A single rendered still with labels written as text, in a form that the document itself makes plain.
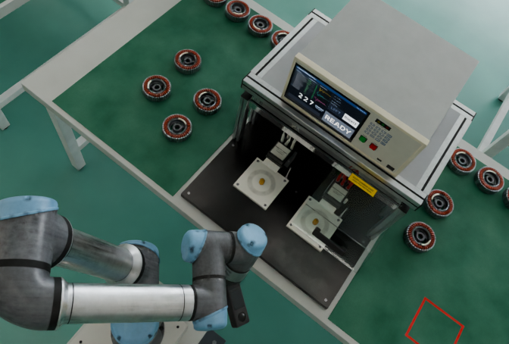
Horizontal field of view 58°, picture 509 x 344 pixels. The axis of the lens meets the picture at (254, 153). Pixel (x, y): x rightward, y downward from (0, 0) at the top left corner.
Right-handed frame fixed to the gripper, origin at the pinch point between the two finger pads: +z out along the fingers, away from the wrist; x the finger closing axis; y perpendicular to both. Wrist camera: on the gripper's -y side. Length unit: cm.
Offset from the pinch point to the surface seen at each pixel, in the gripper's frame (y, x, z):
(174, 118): 73, -28, -7
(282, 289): 0.2, -35.0, 7.5
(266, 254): 11.9, -34.6, 3.0
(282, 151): 34, -45, -23
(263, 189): 32, -44, -7
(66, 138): 118, -12, 41
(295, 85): 36, -35, -51
